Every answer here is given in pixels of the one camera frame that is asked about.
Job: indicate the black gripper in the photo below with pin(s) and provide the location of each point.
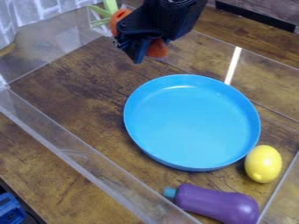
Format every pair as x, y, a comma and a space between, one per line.
157, 19

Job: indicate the orange toy carrot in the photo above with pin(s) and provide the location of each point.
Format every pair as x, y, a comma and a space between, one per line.
104, 19

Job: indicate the blue round tray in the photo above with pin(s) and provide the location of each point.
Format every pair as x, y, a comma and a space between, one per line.
191, 122

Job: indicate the dark baseboard strip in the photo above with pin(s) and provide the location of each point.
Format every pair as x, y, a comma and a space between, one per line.
277, 13

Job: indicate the white patterned curtain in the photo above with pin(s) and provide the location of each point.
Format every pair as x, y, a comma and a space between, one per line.
22, 12

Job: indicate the yellow toy lemon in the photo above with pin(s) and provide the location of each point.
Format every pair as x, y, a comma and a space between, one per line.
263, 164

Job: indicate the purple toy eggplant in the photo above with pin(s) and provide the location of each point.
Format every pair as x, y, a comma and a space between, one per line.
228, 207

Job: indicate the blue object at corner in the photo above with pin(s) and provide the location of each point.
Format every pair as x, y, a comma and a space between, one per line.
12, 213

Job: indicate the clear acrylic enclosure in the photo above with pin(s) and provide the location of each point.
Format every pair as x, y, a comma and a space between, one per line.
67, 157

